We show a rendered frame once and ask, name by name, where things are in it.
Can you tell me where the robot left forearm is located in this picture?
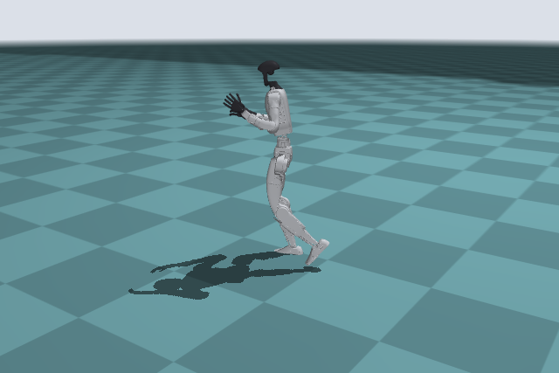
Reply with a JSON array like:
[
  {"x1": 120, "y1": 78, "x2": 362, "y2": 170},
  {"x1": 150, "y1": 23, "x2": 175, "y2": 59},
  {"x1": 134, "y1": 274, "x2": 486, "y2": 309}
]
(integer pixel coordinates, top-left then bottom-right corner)
[{"x1": 241, "y1": 110, "x2": 275, "y2": 130}]

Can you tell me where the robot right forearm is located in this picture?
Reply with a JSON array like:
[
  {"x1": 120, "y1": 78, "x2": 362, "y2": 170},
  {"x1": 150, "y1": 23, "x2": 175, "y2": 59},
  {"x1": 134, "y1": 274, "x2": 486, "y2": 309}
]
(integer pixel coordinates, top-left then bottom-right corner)
[{"x1": 253, "y1": 114, "x2": 269, "y2": 121}]

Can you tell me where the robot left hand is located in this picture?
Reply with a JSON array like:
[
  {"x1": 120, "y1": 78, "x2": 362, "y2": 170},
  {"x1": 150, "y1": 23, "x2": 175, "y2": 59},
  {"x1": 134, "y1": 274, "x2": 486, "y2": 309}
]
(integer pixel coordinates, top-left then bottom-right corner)
[{"x1": 224, "y1": 93, "x2": 251, "y2": 120}]

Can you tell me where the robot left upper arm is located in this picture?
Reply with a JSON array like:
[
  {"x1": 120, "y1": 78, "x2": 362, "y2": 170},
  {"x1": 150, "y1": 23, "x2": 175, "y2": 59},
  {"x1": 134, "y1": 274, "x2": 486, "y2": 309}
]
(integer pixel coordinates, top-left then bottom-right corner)
[{"x1": 267, "y1": 93, "x2": 281, "y2": 134}]

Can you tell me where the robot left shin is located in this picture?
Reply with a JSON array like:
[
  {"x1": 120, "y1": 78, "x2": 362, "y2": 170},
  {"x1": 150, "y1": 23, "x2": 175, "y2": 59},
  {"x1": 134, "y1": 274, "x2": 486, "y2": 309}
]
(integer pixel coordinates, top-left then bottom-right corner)
[{"x1": 274, "y1": 207, "x2": 319, "y2": 249}]

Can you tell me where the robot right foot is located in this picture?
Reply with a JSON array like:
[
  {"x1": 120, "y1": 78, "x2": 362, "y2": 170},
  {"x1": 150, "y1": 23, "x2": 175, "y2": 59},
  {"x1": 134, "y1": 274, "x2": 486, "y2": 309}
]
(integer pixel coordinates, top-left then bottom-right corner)
[{"x1": 274, "y1": 245, "x2": 303, "y2": 255}]

